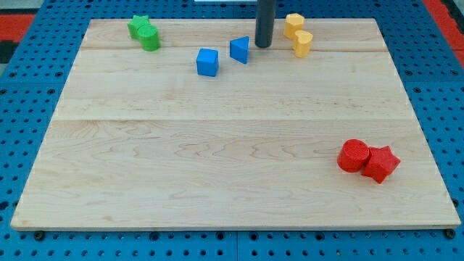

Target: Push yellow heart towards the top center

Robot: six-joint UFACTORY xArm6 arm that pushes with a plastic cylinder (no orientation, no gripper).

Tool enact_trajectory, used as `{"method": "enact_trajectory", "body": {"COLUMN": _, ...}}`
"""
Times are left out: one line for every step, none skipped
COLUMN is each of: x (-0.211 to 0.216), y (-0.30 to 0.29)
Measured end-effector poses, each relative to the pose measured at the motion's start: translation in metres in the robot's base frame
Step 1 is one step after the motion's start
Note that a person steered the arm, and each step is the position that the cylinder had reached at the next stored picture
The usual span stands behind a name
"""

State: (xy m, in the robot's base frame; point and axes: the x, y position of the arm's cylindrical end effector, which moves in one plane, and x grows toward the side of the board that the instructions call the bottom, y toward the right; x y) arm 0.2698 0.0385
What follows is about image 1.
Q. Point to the yellow heart block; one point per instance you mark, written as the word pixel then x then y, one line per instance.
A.
pixel 302 43

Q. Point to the light wooden board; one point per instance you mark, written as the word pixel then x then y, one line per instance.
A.
pixel 140 142

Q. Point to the blue cube block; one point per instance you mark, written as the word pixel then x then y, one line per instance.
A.
pixel 207 62

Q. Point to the blue triangle block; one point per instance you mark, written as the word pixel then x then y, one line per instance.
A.
pixel 239 49

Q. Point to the red cylinder block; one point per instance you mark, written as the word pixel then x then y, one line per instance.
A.
pixel 353 155

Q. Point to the yellow hexagon block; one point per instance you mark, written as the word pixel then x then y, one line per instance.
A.
pixel 293 22

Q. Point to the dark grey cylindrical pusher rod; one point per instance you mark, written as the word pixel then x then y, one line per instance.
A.
pixel 265 16

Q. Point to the green cylinder block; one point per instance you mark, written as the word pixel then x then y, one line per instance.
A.
pixel 148 37

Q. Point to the green star block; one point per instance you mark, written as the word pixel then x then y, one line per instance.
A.
pixel 135 23

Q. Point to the red star block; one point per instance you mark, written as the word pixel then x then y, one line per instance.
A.
pixel 381 163

